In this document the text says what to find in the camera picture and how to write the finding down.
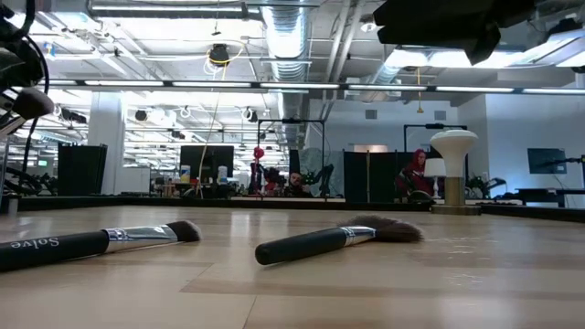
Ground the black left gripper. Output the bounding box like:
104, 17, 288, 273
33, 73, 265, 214
0, 27, 48, 92

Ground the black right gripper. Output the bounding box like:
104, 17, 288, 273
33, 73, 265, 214
373, 0, 539, 67

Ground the round fluffy black makeup brush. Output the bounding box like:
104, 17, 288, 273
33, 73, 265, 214
0, 86, 56, 137

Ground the black fan makeup brush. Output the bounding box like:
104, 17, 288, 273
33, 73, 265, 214
254, 214, 425, 267

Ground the white building column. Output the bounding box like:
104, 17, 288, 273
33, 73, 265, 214
87, 90, 127, 196

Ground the black room divider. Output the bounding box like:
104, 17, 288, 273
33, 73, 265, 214
57, 143, 109, 196
342, 150, 467, 205

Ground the white mushroom lamp brass base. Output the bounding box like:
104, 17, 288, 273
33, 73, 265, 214
429, 129, 483, 217

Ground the small white table lamp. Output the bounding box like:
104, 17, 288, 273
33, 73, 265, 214
423, 157, 448, 198

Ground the person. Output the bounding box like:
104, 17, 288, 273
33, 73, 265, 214
395, 148, 435, 197
283, 171, 314, 198

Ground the flat black Solve makeup brush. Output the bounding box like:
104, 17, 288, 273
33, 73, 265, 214
0, 220, 202, 274

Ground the black ceiling device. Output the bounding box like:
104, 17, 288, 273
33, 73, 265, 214
207, 43, 231, 68

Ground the long linear ceiling light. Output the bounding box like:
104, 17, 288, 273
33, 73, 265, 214
11, 78, 585, 96

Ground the black monitor back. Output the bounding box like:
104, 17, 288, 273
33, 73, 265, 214
179, 144, 235, 184

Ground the silver ventilation duct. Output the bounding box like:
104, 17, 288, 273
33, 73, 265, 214
260, 0, 312, 152

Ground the black background rig frame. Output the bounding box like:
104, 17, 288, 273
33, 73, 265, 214
256, 117, 326, 198

